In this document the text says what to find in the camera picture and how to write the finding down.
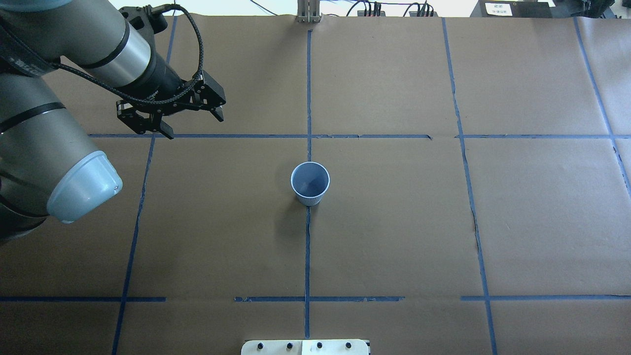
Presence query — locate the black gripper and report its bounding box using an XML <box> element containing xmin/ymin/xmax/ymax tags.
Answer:
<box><xmin>116</xmin><ymin>69</ymin><xmax>227</xmax><ymax>140</ymax></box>

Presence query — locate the blue ribbed plastic cup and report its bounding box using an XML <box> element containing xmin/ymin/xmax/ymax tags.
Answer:
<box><xmin>290</xmin><ymin>161</ymin><xmax>331</xmax><ymax>207</ymax></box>

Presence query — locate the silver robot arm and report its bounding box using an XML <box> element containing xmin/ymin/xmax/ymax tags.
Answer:
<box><xmin>0</xmin><ymin>0</ymin><xmax>227</xmax><ymax>243</ymax></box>

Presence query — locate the black box with label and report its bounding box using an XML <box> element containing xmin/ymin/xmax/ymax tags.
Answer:
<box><xmin>469</xmin><ymin>0</ymin><xmax>563</xmax><ymax>18</ymax></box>

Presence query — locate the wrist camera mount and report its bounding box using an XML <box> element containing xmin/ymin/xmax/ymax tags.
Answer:
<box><xmin>118</xmin><ymin>4</ymin><xmax>172</xmax><ymax>36</ymax></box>

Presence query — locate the aluminium frame post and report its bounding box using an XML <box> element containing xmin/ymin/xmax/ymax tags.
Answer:
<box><xmin>296</xmin><ymin>0</ymin><xmax>322</xmax><ymax>23</ymax></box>

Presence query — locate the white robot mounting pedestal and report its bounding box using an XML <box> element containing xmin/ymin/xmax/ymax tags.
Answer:
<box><xmin>241</xmin><ymin>339</ymin><xmax>372</xmax><ymax>355</ymax></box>

